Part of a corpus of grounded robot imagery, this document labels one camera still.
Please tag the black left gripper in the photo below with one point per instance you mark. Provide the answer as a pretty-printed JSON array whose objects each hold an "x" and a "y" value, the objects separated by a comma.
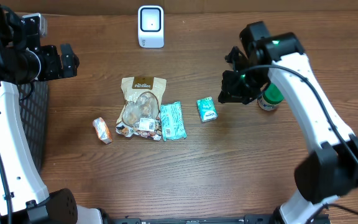
[{"x": 56, "y": 72}]

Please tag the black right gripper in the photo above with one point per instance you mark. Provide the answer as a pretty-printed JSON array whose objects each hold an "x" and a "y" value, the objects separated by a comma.
[{"x": 231, "y": 95}]

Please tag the green lid jar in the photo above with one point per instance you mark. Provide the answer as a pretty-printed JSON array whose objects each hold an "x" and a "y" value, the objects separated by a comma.
[{"x": 271, "y": 98}]

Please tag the small teal tissue pack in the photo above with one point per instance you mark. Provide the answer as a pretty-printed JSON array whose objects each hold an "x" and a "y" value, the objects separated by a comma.
[{"x": 207, "y": 110}]

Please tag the orange snack packet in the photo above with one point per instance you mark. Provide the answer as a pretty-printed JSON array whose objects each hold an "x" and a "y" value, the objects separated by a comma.
[{"x": 102, "y": 130}]

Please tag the long teal wipes pack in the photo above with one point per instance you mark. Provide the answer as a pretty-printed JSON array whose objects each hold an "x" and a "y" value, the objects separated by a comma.
[{"x": 172, "y": 122}]

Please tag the brown snack pouch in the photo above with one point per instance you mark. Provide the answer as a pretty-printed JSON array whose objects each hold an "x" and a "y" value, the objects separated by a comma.
[{"x": 140, "y": 115}]

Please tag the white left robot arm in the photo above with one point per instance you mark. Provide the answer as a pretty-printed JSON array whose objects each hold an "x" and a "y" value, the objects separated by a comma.
[{"x": 24, "y": 198}]

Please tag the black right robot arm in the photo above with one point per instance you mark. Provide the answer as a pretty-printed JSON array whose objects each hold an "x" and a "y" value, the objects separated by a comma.
[{"x": 331, "y": 169}]

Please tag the white barcode scanner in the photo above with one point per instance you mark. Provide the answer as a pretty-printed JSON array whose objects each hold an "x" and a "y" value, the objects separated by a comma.
[{"x": 151, "y": 27}]

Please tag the grey plastic basket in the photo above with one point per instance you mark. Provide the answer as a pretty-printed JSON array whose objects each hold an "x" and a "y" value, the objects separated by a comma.
[{"x": 33, "y": 105}]

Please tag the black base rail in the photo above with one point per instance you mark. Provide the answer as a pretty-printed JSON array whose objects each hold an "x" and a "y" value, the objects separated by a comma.
[{"x": 247, "y": 219}]

